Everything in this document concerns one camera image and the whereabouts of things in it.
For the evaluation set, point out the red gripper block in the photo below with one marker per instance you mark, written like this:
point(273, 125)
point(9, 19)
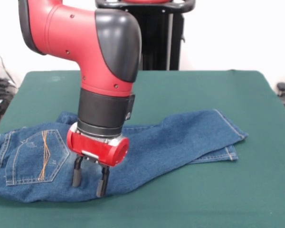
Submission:
point(97, 148)

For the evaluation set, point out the blue denim jeans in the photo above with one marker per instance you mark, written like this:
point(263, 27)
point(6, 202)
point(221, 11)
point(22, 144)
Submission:
point(168, 145)

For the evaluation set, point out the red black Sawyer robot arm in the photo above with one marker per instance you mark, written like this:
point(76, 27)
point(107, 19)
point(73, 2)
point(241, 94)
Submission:
point(102, 71)

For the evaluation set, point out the dark green table cloth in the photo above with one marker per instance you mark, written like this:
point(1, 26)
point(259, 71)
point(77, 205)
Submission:
point(180, 202)

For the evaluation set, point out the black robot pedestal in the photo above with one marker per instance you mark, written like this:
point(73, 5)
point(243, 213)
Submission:
point(161, 40)

